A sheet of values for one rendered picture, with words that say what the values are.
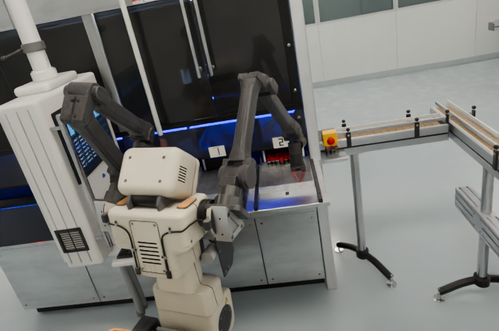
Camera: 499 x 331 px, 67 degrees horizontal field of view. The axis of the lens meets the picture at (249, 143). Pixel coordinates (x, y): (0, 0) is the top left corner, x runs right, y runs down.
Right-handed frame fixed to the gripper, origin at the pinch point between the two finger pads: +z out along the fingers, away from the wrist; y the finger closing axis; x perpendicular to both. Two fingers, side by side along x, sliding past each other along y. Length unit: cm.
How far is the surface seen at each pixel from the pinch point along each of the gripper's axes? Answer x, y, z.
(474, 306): -82, 17, 90
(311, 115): -10.8, 21.0, -26.7
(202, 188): 50, 13, 0
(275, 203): 12.2, -10.2, 4.5
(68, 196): 91, -33, -20
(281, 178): 8.7, 11.8, 0.7
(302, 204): 0.5, -13.6, 5.2
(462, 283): -78, 21, 78
